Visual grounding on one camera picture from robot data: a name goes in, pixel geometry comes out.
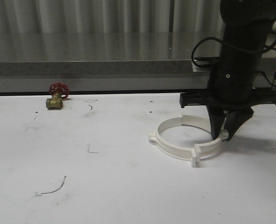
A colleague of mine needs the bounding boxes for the grey stone counter shelf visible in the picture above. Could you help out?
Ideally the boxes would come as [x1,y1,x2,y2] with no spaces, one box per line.
[0,32,276,93]

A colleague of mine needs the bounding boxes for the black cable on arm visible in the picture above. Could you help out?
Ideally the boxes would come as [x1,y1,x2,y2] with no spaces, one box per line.
[190,14,276,88]

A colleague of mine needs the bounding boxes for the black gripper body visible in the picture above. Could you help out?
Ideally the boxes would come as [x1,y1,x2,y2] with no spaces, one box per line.
[179,58,276,111]

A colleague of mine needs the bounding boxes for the brass valve red handwheel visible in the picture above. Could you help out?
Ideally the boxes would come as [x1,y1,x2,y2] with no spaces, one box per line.
[46,82,70,110]

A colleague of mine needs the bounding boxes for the white half pipe clamp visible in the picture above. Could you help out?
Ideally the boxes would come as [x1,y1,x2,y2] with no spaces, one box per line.
[149,117,197,167]

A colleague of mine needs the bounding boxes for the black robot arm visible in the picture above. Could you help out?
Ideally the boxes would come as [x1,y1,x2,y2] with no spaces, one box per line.
[179,0,276,139]

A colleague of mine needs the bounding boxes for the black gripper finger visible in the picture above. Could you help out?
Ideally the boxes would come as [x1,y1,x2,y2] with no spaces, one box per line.
[206,106,226,140]
[226,108,254,141]

